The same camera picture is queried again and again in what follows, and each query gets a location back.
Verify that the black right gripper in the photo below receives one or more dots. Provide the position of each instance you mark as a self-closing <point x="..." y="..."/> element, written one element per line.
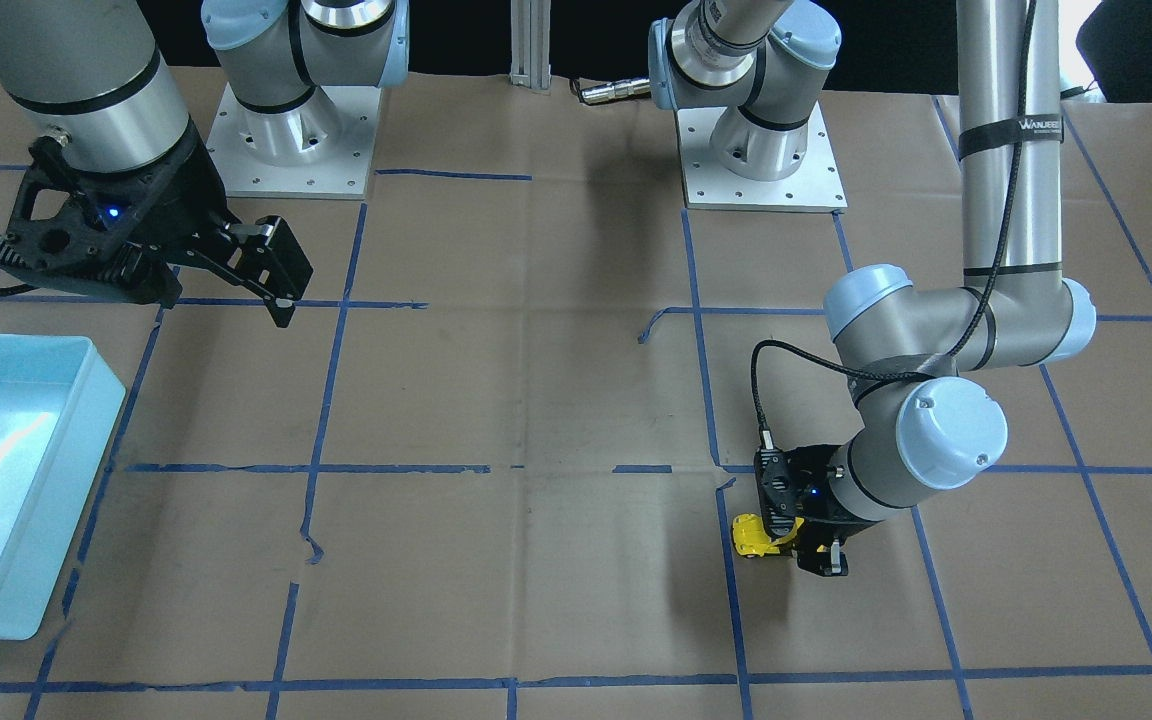
<point x="179" y="193"/>

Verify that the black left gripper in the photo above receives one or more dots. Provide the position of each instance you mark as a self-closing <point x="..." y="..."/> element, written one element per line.
<point x="822" y="512"/>

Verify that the yellow beetle toy car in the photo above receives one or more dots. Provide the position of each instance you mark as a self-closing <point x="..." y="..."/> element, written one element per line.
<point x="750" y="538"/>

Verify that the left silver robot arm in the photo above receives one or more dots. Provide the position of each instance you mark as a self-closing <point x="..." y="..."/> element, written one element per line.
<point x="743" y="79"/>

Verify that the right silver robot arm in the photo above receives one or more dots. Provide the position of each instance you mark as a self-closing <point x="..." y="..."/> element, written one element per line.
<point x="90" y="73"/>

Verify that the light blue plastic bin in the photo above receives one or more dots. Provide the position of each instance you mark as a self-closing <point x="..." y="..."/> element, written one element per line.
<point x="58" y="405"/>

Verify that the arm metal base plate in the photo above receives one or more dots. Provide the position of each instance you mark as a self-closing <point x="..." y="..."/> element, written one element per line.
<point x="731" y="164"/>
<point x="322" y="150"/>

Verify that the aluminium frame post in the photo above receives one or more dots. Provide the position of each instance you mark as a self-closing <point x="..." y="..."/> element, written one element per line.
<point x="530" y="45"/>

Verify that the silver cable connector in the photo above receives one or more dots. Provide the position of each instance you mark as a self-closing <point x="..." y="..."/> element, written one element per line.
<point x="605" y="93"/>

